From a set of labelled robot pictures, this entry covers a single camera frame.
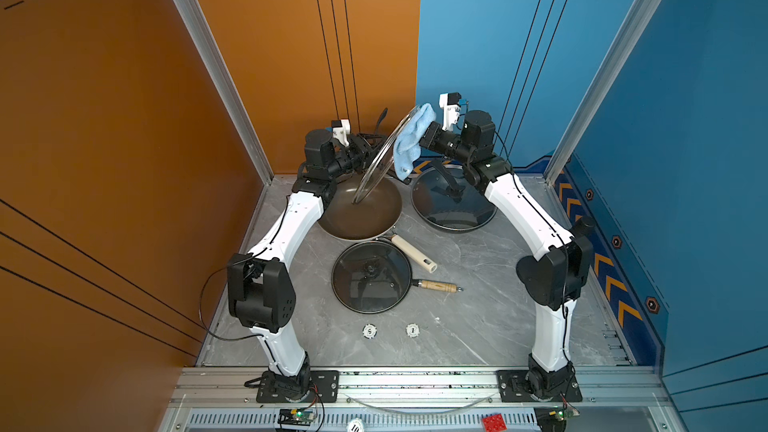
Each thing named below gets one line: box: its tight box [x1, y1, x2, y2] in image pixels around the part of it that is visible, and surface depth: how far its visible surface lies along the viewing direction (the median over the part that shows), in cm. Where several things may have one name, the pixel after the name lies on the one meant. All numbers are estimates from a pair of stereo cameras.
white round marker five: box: [362, 323, 378, 339], surface depth 84 cm
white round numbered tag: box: [346, 417, 365, 432], surface depth 65 cm
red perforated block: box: [482, 413, 507, 432], surface depth 69 cm
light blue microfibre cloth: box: [393, 103, 436, 181], surface depth 74 cm
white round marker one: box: [406, 323, 420, 338], surface depth 84 cm
